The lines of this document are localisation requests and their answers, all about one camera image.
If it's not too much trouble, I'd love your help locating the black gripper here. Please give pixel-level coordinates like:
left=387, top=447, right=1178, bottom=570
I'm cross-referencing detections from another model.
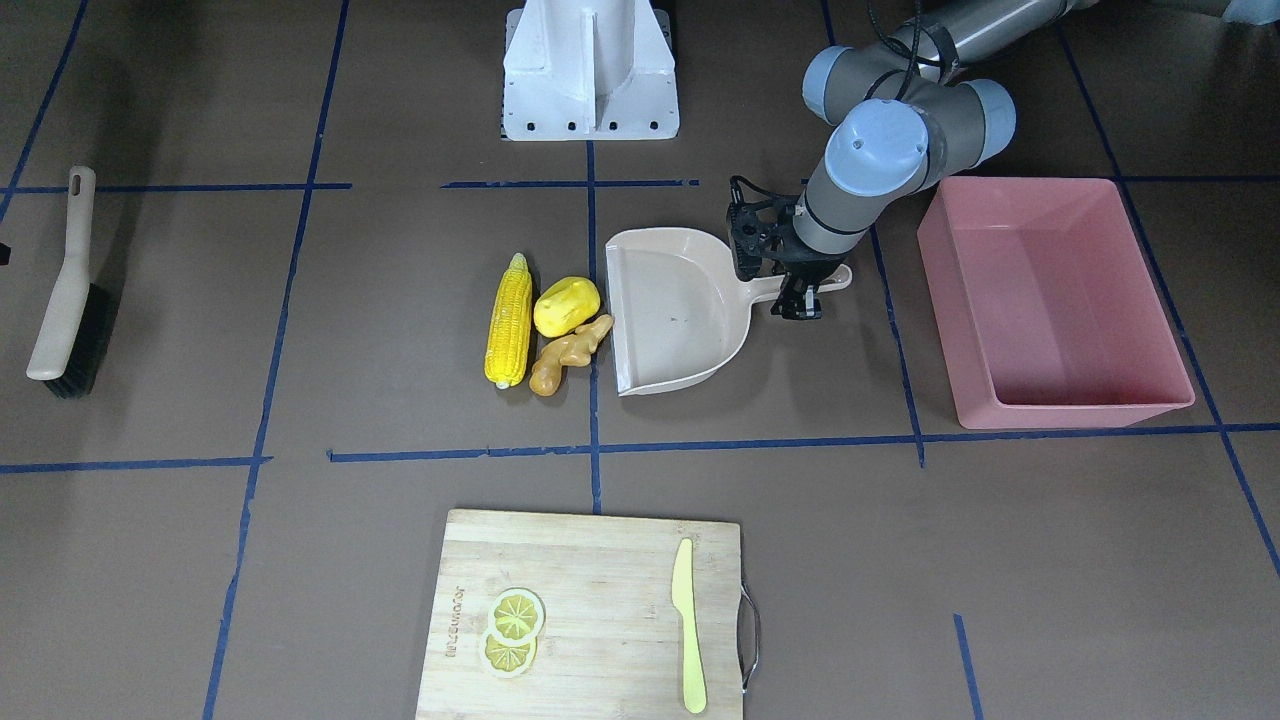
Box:
left=727, top=176, right=850, bottom=322

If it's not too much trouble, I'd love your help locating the beige plastic dustpan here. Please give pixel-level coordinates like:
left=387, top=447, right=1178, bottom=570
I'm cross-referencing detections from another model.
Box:
left=604, top=227, right=854, bottom=398

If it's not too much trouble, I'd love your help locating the tan ginger root toy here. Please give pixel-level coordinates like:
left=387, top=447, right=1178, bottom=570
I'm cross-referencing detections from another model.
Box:
left=529, top=314, right=614, bottom=397

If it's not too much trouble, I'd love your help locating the yellow potato toy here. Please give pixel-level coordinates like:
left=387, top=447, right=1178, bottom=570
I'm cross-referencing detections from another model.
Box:
left=532, top=275, right=602, bottom=340

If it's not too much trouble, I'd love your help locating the yellow corn cob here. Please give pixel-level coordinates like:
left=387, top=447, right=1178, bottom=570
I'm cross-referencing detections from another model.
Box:
left=484, top=252, right=532, bottom=389

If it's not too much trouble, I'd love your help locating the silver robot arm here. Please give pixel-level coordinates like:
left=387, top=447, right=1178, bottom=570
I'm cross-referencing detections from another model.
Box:
left=727, top=1, right=1080, bottom=322

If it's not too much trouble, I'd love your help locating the pink plastic bin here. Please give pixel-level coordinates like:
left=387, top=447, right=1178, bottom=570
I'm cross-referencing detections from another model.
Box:
left=916, top=176, right=1196, bottom=430

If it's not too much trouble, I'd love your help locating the wooden cutting board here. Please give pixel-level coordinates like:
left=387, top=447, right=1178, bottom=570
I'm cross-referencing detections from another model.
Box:
left=415, top=509, right=754, bottom=719

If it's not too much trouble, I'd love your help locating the yellow plastic knife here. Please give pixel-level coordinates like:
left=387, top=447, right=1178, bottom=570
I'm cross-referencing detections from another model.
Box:
left=669, top=537, right=708, bottom=715

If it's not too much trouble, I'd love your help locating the upper lemon slice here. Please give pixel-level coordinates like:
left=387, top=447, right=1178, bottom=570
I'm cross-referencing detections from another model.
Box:
left=486, top=587, right=547, bottom=647

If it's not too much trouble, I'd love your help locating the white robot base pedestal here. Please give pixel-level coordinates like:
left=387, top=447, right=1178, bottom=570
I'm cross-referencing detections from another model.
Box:
left=500, top=1, right=681, bottom=142

